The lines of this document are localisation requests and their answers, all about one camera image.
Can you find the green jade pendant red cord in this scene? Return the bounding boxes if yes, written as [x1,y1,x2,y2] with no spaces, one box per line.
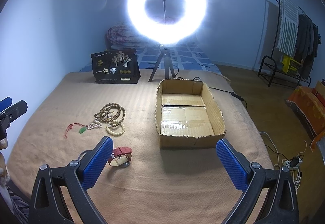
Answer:
[63,123,88,140]

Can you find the red strap wristwatch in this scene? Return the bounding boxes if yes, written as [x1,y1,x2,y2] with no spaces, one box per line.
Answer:
[108,147,133,168]

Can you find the small pearl necklace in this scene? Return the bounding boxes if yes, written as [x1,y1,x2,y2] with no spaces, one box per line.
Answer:
[86,119,104,130]

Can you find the brown wooden bead mala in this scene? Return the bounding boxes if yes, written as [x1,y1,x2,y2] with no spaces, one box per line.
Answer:
[94,103,126,128]

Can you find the cream bead bracelet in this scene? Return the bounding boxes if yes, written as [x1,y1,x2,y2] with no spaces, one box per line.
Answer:
[105,122,126,137]

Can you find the left gloved hand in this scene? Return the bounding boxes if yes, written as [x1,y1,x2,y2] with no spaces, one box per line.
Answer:
[0,138,10,187]

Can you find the beige blanket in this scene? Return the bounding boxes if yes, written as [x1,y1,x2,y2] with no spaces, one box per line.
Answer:
[6,68,276,224]

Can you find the orange covered box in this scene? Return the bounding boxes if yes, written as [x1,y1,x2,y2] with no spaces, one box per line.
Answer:
[286,81,324,151]

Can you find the black snack bag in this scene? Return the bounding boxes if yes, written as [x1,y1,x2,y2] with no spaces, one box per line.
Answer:
[91,48,141,84]

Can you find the cardboard box tray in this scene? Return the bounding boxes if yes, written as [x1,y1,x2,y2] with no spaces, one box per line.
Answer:
[155,79,226,149]

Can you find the folded floral quilt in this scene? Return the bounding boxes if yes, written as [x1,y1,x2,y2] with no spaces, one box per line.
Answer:
[106,23,145,50]

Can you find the yellow crate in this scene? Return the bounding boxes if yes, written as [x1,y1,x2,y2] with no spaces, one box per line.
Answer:
[282,55,300,76]

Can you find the black clothes rack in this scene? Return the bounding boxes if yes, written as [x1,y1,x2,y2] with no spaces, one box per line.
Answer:
[258,0,322,88]

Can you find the striped white towel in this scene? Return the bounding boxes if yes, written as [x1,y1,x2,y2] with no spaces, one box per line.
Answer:
[275,0,299,57]

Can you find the dark hanging clothes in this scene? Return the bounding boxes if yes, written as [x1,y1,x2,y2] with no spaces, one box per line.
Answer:
[294,14,321,79]

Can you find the white power strip with cables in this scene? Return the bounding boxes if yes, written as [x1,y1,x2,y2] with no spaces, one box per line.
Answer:
[259,131,307,193]

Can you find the ring light power cable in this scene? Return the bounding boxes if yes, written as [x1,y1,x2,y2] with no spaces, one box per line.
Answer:
[174,75,249,110]

